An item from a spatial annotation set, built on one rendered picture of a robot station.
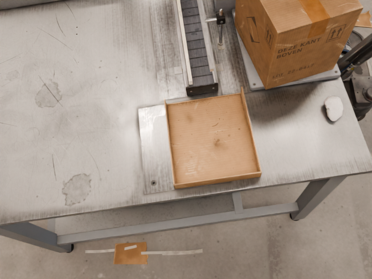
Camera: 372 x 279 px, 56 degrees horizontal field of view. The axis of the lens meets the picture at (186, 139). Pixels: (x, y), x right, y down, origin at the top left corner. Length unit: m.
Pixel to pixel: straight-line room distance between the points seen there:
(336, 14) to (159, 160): 0.64
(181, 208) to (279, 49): 0.93
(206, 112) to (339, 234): 1.08
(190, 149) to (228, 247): 0.87
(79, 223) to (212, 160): 0.89
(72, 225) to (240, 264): 0.84
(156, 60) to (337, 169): 0.71
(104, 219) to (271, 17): 1.18
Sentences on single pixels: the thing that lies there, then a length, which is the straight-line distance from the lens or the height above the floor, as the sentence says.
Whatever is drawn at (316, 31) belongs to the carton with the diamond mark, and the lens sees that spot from 1.05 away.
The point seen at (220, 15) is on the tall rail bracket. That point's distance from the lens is 1.21.
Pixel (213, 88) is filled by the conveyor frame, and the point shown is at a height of 0.85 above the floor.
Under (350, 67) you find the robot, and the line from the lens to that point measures 1.88.
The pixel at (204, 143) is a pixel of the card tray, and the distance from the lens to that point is 1.10.
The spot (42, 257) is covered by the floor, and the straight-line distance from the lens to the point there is 2.06.
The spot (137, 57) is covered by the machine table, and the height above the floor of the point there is 0.83.
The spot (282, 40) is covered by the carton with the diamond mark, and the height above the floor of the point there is 1.08.
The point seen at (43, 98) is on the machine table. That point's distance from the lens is 1.34.
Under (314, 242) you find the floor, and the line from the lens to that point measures 1.92.
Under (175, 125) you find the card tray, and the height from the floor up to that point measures 0.83.
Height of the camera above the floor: 1.84
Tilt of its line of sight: 65 degrees down
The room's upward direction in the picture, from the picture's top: 12 degrees counter-clockwise
